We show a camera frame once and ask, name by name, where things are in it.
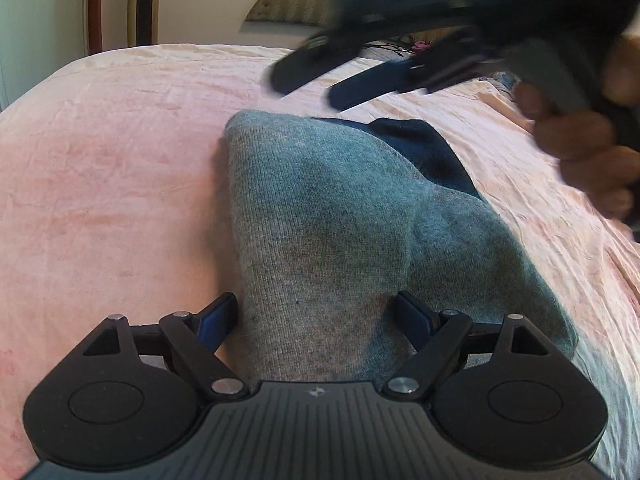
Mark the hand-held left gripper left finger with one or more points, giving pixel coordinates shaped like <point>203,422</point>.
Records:
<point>216,317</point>

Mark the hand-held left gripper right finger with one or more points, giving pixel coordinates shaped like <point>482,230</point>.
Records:
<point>412,316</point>

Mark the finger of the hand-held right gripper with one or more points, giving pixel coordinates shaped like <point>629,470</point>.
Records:
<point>305,62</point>
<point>375,82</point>

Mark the grey knit sweater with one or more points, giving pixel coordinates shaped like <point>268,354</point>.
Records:
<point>325,210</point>

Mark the pile of assorted clothes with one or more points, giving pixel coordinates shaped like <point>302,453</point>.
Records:
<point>424,46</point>

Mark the person's right hand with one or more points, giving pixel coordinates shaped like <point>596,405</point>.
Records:
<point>580,145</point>

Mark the olive tufted headboard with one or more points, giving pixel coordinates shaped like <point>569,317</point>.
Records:
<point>295,0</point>

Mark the navy blue garment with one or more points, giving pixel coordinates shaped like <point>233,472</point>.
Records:
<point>430,150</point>

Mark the pink bed sheet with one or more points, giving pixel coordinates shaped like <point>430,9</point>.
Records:
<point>100,160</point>

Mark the wooden door frame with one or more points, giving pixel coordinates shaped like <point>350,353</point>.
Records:
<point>96,5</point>

